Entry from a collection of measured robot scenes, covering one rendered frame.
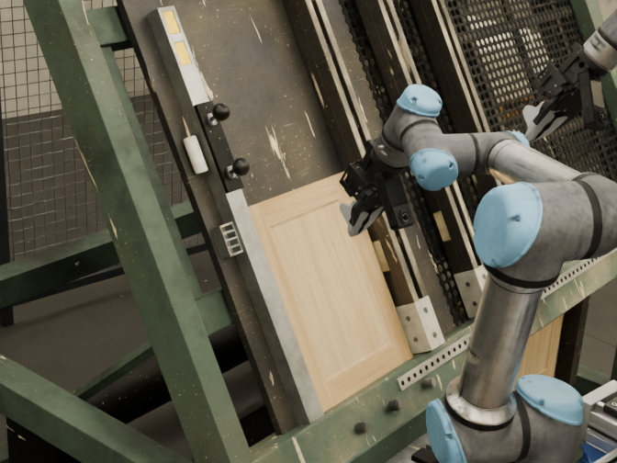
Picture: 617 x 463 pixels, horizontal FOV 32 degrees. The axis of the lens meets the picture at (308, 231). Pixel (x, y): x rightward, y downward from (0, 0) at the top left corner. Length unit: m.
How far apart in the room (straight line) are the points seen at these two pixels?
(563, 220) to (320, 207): 1.10
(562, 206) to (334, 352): 1.06
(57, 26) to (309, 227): 0.74
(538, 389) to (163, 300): 0.77
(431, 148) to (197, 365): 0.66
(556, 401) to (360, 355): 0.82
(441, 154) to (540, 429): 0.49
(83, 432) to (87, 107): 0.78
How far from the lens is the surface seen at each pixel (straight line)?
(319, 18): 2.69
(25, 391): 2.73
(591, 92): 2.16
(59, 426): 2.63
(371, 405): 2.51
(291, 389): 2.38
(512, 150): 1.88
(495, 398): 1.74
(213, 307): 2.34
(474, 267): 2.87
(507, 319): 1.64
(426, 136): 1.91
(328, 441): 2.40
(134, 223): 2.17
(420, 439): 2.66
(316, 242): 2.52
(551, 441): 1.86
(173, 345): 2.20
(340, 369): 2.50
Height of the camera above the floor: 2.18
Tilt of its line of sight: 22 degrees down
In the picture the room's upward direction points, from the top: 3 degrees clockwise
